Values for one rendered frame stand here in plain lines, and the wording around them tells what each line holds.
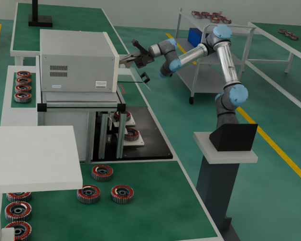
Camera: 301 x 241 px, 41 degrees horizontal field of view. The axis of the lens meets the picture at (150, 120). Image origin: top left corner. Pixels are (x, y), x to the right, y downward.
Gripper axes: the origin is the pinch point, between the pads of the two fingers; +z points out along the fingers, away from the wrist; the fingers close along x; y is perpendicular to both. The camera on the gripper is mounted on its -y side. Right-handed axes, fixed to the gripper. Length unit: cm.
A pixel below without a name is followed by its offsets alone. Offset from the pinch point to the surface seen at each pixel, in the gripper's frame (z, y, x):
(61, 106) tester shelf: 37, -8, -42
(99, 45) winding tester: 7.8, -18.1, -10.5
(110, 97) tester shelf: 13.1, 1.7, -35.2
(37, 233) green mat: 63, 19, -92
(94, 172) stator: 35, 28, -56
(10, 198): 72, 11, -71
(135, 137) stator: 8.5, 37.6, -25.5
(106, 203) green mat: 34, 32, -76
